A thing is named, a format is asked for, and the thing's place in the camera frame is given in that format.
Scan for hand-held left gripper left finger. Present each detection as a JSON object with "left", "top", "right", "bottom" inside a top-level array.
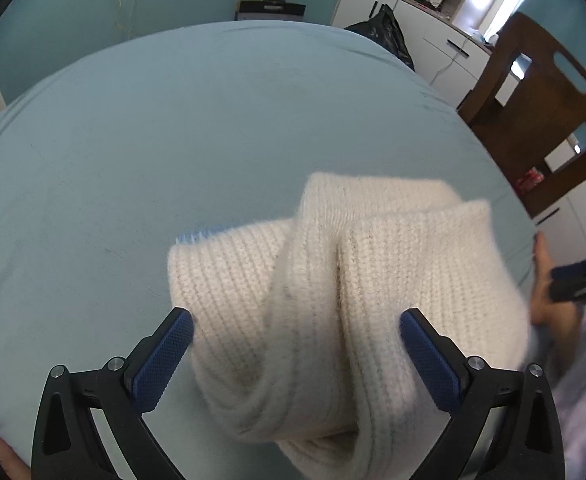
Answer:
[{"left": 32, "top": 307, "right": 194, "bottom": 480}]

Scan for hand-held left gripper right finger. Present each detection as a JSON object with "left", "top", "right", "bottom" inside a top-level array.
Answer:
[{"left": 399, "top": 308, "right": 566, "bottom": 480}]

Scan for cream knit sweater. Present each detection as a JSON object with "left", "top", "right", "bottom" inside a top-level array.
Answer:
[{"left": 167, "top": 171, "right": 534, "bottom": 480}]

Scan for blue knit garment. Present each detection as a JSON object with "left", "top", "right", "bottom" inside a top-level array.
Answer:
[{"left": 175, "top": 227, "right": 218, "bottom": 245}]

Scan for person's right hand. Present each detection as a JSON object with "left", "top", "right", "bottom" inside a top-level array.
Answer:
[{"left": 530, "top": 232, "right": 581, "bottom": 326}]

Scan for red packet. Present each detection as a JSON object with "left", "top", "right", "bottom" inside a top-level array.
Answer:
[{"left": 517, "top": 169, "right": 544, "bottom": 195}]

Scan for brown wooden chair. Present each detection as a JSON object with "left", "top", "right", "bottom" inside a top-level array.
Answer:
[{"left": 457, "top": 11, "right": 586, "bottom": 218}]

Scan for person's leg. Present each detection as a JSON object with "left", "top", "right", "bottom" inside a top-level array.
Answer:
[{"left": 0, "top": 429, "right": 32, "bottom": 480}]

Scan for white cabinet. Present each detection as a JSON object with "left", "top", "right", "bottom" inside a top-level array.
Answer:
[{"left": 330, "top": 0, "right": 496, "bottom": 111}]

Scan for black plastic bag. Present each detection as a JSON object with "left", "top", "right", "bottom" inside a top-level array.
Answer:
[{"left": 343, "top": 4, "right": 416, "bottom": 72}]

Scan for black cardboard box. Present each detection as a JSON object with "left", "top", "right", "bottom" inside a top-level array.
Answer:
[{"left": 235, "top": 0, "right": 307, "bottom": 23}]

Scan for white cable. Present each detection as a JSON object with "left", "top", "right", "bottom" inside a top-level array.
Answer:
[{"left": 430, "top": 45, "right": 468, "bottom": 86}]

